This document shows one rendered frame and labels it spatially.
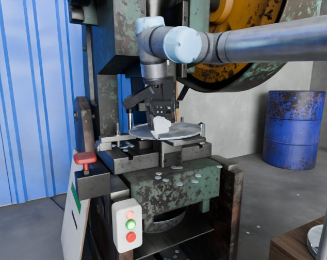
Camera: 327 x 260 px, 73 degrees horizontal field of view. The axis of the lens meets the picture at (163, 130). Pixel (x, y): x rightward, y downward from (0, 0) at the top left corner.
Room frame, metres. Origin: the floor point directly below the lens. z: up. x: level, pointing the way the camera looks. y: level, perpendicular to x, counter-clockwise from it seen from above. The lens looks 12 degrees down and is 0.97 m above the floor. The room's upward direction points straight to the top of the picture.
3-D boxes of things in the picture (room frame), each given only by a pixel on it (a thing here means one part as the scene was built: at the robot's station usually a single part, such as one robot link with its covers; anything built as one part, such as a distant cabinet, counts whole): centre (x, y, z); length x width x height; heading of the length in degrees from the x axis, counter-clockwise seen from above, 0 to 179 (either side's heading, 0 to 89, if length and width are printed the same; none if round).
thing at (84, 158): (0.62, 0.23, 0.72); 0.07 x 0.06 x 0.08; 28
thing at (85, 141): (0.98, 0.35, 0.45); 0.92 x 0.12 x 0.90; 28
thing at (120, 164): (0.98, 0.05, 0.68); 0.45 x 0.30 x 0.06; 118
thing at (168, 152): (0.83, -0.03, 0.72); 0.25 x 0.14 x 0.14; 28
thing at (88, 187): (0.63, 0.21, 0.62); 0.10 x 0.06 x 0.20; 118
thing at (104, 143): (0.90, 0.20, 0.76); 0.17 x 0.06 x 0.10; 118
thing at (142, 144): (0.98, 0.05, 0.72); 0.20 x 0.16 x 0.03; 118
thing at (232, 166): (1.23, -0.12, 0.45); 0.92 x 0.12 x 0.90; 28
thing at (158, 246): (0.99, 0.05, 0.31); 0.43 x 0.42 x 0.01; 118
